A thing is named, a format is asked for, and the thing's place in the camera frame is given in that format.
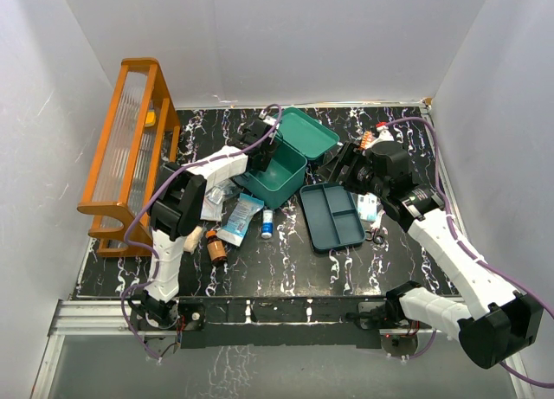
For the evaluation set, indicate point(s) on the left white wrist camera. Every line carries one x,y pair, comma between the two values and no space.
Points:
268,120

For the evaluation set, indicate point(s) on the small scissors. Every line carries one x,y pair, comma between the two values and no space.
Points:
374,233

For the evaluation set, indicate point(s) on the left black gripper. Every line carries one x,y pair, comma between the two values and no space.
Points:
267,152

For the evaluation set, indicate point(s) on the orange patterned card packet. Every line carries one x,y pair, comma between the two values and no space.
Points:
366,140

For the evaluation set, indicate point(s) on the blue cotton swab packet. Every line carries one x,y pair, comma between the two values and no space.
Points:
234,231

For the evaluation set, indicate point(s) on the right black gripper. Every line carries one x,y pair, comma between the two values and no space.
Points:
350,156

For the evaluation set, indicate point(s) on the green medicine box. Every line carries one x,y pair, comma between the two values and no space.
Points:
302,140

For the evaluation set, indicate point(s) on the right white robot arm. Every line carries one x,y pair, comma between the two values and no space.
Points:
494,320

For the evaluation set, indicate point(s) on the amber bottle orange label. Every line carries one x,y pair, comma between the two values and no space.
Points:
216,249

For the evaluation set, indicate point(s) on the orange wooden rack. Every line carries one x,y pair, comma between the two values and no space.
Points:
125,165

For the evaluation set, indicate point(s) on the clear bag cotton balls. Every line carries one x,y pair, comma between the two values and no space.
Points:
192,240

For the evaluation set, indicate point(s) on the black front mounting rail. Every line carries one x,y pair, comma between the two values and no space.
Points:
357,321

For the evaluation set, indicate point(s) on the yellow item on rack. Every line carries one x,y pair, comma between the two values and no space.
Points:
151,118

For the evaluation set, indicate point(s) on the dark blue divided tray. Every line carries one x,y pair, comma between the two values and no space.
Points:
331,217

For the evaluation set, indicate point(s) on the small white blue bottle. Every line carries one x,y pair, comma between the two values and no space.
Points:
267,227

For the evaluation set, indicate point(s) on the small clear plastic packet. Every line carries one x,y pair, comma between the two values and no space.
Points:
222,191

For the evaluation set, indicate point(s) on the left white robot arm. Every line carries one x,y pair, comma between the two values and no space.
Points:
177,209

